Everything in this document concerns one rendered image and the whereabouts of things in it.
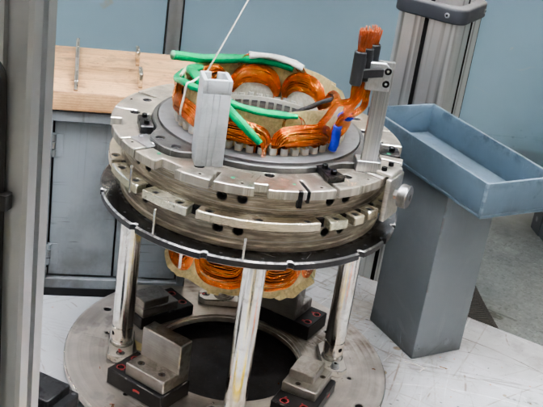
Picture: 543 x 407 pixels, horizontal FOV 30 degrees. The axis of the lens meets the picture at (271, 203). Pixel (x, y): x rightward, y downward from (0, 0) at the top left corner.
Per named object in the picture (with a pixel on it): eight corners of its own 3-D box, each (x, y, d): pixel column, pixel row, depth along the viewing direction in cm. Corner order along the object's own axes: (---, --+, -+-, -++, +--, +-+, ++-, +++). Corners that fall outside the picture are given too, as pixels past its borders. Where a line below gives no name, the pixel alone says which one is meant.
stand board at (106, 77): (41, 109, 122) (42, 90, 121) (48, 60, 139) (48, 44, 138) (205, 120, 126) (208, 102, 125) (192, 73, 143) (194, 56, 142)
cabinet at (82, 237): (35, 295, 133) (44, 109, 122) (41, 231, 150) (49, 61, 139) (183, 300, 137) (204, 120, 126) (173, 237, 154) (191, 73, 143)
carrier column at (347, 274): (323, 367, 123) (352, 214, 114) (318, 356, 125) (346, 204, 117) (343, 367, 124) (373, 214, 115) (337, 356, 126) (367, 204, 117)
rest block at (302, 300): (294, 320, 128) (300, 285, 126) (257, 304, 131) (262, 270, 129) (310, 308, 132) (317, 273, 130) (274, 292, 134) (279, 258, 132)
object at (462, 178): (503, 379, 130) (559, 177, 118) (436, 393, 125) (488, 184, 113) (395, 284, 149) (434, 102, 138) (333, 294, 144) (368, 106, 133)
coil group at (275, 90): (228, 100, 116) (232, 65, 114) (225, 94, 117) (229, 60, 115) (279, 102, 117) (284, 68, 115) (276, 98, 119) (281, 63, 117)
